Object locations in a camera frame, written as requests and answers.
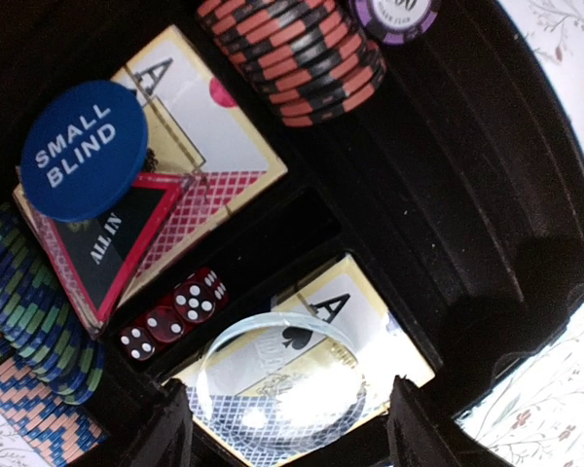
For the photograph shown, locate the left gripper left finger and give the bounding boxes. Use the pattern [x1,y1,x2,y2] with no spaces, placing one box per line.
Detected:
[109,378,193,467]

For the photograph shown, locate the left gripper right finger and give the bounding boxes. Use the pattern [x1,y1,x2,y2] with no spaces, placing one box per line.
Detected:
[386,377,508,467]

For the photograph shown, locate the blue playing card box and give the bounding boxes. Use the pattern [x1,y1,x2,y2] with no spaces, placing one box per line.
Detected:
[174,254,435,466]

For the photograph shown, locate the red dice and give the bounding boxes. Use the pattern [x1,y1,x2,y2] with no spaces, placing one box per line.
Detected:
[117,267,230,362]

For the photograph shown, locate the black poker case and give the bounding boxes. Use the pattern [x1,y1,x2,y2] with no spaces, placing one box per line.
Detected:
[0,0,584,467]

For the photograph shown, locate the blue orange chip stack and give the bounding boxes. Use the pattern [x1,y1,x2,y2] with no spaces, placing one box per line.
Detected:
[0,332,107,466]

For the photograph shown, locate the green chip stack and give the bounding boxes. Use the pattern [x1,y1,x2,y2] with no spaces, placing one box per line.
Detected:
[0,201,105,406]

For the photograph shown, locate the black all in triangle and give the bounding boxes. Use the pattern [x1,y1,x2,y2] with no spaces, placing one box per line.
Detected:
[35,173,192,334]

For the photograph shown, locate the blue small blind button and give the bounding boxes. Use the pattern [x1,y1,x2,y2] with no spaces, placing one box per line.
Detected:
[19,80,148,222]

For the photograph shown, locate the card deck in case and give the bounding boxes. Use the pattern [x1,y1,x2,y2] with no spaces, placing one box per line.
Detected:
[15,26,286,314]

